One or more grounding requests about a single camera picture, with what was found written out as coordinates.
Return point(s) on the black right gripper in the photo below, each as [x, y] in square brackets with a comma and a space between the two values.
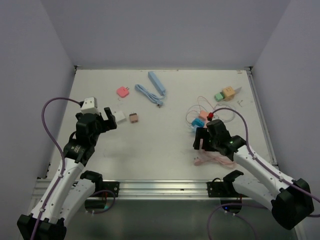
[201, 133]

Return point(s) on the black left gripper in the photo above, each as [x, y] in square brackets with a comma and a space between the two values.
[109, 124]

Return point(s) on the white USB charger plug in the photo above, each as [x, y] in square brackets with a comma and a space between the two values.
[119, 116]

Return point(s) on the blue cube socket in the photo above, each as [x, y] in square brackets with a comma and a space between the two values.
[197, 122]

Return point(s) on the brown pink USB charger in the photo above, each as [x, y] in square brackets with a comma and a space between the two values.
[133, 117]

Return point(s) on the pink power strip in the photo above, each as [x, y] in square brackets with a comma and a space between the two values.
[202, 140]

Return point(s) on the salmon pink charger plug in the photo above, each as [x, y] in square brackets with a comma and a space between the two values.
[203, 115]

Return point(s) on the pink adapter plug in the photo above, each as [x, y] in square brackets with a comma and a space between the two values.
[123, 91]

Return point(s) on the light blue power strip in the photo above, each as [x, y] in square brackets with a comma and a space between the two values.
[157, 83]

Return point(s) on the light blue charger plug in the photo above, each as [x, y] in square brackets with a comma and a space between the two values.
[193, 129]

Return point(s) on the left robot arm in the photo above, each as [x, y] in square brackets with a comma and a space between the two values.
[71, 184]

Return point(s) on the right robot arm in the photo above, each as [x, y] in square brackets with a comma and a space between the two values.
[289, 200]

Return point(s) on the green charger plug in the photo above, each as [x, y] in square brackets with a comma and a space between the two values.
[219, 97]

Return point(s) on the yellow cube socket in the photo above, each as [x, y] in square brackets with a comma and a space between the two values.
[229, 93]

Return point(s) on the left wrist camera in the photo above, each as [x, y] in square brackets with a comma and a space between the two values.
[90, 106]

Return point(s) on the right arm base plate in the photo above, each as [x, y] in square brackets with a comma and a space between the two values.
[221, 189]

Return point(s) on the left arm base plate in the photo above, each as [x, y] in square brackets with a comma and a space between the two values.
[108, 189]

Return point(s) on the aluminium front rail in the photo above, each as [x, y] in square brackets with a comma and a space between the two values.
[162, 188]

